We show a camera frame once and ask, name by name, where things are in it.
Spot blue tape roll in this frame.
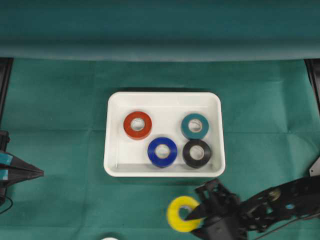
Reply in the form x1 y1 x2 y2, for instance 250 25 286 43
147 137 178 168

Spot black aluminium frame rail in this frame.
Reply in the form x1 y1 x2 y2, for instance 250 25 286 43
0 57 14 120

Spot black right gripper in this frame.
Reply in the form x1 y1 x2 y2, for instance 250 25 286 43
185 178 248 240

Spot red tape roll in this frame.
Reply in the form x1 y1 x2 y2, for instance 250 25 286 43
123 111 152 140

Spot green tape roll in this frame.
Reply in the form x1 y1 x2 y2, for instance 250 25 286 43
180 113 209 139

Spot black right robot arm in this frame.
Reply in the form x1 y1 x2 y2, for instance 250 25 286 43
186 176 320 240

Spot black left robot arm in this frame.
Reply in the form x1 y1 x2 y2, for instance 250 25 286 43
0 130 45 214

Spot white tape roll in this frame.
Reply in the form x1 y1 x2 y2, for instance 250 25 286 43
101 236 119 240

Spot black tape roll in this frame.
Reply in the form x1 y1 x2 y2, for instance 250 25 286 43
182 139 212 169

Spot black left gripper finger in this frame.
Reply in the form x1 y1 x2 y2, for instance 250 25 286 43
0 169 44 187
0 151 42 173

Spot white plastic tray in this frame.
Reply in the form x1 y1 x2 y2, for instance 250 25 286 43
103 92 226 178

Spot yellow tape roll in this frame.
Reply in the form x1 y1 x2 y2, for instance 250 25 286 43
166 196 202 233

